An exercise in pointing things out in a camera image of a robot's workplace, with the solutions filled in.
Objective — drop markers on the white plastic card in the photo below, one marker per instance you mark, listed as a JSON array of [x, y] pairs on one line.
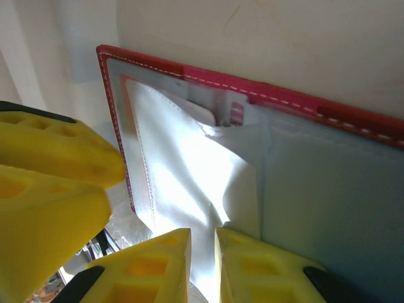
[[202, 113]]

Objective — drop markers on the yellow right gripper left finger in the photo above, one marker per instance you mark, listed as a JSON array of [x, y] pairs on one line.
[[142, 274]]

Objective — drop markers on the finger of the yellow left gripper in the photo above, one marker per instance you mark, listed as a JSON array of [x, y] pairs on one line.
[[63, 148], [47, 221]]

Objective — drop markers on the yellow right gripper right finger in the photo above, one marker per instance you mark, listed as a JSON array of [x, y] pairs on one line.
[[259, 274]]

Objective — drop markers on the red leather card holder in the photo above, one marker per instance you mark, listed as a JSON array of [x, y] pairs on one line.
[[315, 189]]

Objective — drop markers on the pink striped card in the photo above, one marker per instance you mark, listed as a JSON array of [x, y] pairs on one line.
[[237, 113]]

